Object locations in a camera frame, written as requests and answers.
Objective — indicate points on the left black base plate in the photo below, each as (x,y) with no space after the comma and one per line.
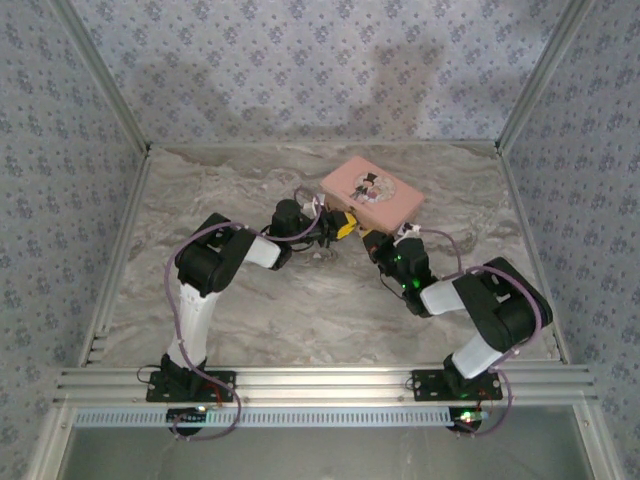
(220,392)

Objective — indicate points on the right black controller board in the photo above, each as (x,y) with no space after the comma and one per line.
(467,419)

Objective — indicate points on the pink cartoon couple tin box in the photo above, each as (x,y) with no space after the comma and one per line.
(375,192)

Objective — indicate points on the black controller board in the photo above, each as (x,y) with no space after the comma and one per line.
(187,416)
(467,419)

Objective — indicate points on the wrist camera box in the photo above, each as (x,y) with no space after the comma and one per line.
(407,233)
(318,203)

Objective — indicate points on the aluminium frame post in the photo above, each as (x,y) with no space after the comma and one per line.
(547,70)
(100,70)

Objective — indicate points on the aluminium mounting rail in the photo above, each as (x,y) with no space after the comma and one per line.
(320,385)

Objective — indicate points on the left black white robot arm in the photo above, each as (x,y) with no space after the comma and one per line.
(210,260)

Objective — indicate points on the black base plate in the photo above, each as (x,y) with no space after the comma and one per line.
(220,392)
(427,387)

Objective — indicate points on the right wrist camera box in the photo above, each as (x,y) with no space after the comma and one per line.
(407,233)

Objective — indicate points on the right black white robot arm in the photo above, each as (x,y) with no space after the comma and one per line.
(500,305)

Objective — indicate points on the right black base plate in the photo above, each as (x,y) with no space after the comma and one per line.
(427,387)

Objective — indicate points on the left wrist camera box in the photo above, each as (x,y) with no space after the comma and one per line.
(318,203)

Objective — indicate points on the left black controller board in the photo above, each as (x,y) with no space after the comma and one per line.
(187,416)

